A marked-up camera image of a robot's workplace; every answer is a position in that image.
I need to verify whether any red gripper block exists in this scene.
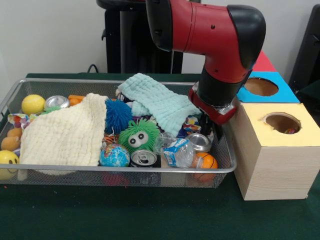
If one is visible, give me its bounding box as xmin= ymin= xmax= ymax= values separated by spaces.
xmin=187 ymin=84 xmax=240 ymax=142

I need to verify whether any cream yellow cloth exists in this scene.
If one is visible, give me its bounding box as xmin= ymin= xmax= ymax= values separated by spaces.
xmin=17 ymin=93 xmax=109 ymax=176

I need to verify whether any wooden box with three holes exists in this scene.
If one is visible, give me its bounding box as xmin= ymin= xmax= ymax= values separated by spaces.
xmin=231 ymin=50 xmax=320 ymax=202

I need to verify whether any clear mesh bin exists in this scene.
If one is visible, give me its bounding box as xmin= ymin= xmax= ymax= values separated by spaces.
xmin=0 ymin=77 xmax=238 ymax=190

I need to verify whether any silver can with closed top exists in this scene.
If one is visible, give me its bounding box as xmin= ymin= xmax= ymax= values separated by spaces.
xmin=187 ymin=133 xmax=213 ymax=154

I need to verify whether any small orange basketball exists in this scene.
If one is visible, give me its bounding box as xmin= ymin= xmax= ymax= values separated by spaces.
xmin=193 ymin=152 xmax=219 ymax=171

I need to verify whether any crushed clear plastic bottle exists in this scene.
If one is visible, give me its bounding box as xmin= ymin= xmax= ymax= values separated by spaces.
xmin=154 ymin=133 xmax=197 ymax=169

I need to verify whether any mint green cloth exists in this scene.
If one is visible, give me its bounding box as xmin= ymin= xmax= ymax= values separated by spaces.
xmin=117 ymin=73 xmax=203 ymax=136

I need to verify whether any silver can with open top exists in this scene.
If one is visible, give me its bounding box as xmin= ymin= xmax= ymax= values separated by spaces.
xmin=130 ymin=149 xmax=158 ymax=168

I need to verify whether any green fuzzy toy with eyes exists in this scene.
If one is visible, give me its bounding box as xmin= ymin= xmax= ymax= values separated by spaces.
xmin=118 ymin=118 xmax=161 ymax=153

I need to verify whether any blue spiky ball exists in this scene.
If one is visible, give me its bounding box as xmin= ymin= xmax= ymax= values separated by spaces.
xmin=105 ymin=98 xmax=134 ymax=134

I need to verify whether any globe print ball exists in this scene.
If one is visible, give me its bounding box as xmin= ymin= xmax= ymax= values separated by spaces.
xmin=99 ymin=144 xmax=131 ymax=168

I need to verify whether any side table with green cloth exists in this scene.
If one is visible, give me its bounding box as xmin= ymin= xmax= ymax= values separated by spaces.
xmin=296 ymin=80 xmax=320 ymax=120

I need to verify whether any black stand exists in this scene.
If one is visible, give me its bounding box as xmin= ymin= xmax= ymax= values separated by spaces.
xmin=290 ymin=4 xmax=320 ymax=92

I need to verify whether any plain yellow ball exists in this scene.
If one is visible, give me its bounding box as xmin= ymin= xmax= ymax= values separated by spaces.
xmin=21 ymin=94 xmax=46 ymax=116

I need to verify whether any orange plush toy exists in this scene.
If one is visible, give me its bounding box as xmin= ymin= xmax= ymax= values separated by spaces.
xmin=0 ymin=127 xmax=24 ymax=152

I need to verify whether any yellow smiley ball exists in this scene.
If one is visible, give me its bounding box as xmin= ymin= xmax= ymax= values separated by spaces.
xmin=0 ymin=150 xmax=22 ymax=181

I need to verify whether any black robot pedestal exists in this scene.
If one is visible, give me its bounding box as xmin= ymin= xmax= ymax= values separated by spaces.
xmin=96 ymin=0 xmax=183 ymax=75

